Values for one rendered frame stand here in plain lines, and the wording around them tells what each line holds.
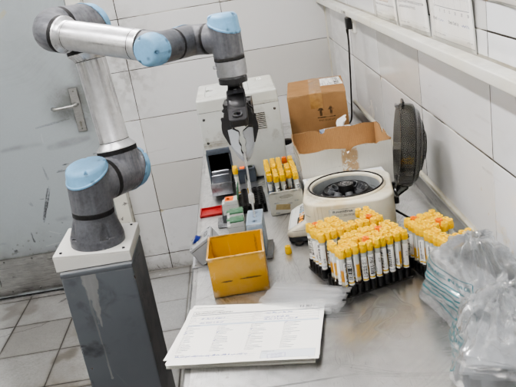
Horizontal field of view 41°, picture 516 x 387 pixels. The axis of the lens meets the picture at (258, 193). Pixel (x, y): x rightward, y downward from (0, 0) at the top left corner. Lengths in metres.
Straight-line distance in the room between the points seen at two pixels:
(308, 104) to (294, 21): 0.97
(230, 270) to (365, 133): 0.91
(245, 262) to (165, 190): 2.24
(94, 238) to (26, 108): 1.88
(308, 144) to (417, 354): 1.12
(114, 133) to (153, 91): 1.68
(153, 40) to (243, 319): 0.65
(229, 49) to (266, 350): 0.71
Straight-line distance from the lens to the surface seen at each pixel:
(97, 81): 1.95
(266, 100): 2.28
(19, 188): 3.83
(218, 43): 1.65
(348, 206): 1.71
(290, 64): 3.60
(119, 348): 2.02
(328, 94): 2.67
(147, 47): 1.59
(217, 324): 1.46
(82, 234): 1.91
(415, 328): 1.38
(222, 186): 2.17
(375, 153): 2.07
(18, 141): 3.76
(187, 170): 3.72
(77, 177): 1.87
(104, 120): 1.96
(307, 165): 2.04
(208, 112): 2.29
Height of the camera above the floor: 1.61
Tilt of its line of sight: 19 degrees down
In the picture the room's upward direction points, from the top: 10 degrees counter-clockwise
